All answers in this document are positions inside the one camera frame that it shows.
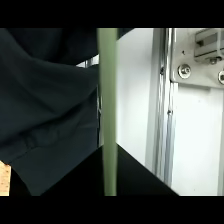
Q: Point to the silver frame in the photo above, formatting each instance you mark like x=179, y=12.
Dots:
x=163, y=116

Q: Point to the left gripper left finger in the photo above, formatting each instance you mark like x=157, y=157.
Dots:
x=83, y=176

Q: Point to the pale green clothes hanger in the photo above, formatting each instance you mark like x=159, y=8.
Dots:
x=108, y=100

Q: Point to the black long-sleeved shirt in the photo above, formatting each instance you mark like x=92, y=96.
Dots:
x=46, y=100

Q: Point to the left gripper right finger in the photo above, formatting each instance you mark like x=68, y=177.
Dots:
x=140, y=176

